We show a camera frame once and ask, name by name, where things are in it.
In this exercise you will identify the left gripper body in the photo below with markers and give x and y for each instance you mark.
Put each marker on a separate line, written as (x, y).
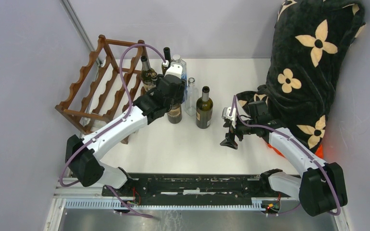
(178, 99)

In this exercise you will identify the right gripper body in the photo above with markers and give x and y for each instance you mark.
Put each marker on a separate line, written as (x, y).
(241, 129)

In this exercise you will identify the green wine bottle brown label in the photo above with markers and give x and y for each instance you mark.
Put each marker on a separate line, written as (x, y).
(175, 114)

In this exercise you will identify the brown wooden wine rack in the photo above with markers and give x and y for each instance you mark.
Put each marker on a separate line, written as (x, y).
(104, 97)

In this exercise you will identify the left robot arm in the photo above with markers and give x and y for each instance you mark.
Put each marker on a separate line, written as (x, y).
(83, 155)

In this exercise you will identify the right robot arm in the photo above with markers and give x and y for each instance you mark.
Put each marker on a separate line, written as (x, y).
(320, 188)

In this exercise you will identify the clear square bottle black cap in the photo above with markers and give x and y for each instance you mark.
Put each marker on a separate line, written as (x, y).
(154, 78)

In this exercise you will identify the green wine bottle left rear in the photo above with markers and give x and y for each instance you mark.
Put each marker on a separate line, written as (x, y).
(147, 74)

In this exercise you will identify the clear round glass bottle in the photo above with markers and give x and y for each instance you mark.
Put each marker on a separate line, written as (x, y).
(191, 97)

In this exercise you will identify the blue square glass bottle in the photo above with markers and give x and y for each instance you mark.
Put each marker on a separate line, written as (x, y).
(176, 59)

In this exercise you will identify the green wine bottle right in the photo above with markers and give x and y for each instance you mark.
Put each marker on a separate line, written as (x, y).
(204, 108)

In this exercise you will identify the orange cloth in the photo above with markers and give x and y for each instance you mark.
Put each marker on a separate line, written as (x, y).
(319, 152)

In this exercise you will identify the black floral blanket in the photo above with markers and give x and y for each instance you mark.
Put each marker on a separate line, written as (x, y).
(310, 42)

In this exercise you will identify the aluminium corner profile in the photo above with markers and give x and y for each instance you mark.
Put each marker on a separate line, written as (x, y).
(77, 24)

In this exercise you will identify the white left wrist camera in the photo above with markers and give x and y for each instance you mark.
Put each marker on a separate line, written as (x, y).
(175, 70)

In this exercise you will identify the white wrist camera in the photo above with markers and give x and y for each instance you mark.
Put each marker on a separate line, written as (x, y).
(175, 70)
(229, 116)

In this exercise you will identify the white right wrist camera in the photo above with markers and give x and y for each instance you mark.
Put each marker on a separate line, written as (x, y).
(229, 116)

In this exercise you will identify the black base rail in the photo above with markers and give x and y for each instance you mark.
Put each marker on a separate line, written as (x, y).
(151, 191)

